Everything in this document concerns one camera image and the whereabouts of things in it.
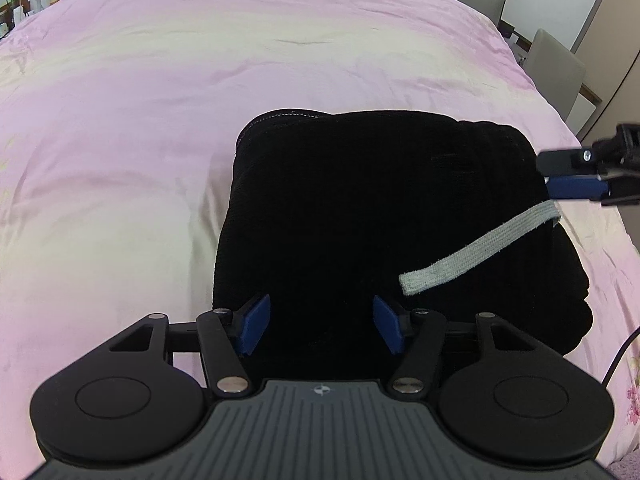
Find black pants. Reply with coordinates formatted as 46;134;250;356
213;110;593;380

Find grey bedside panel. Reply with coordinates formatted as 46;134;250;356
523;28;586;120

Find beige wardrobe cabinet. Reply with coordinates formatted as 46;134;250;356
574;0;639;144

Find purple fluffy rug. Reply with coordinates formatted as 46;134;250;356
608;450;640;480

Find pink bed sheet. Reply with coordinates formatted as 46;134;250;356
1;0;639;479

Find black cable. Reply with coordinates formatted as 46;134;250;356
602;326;640;391

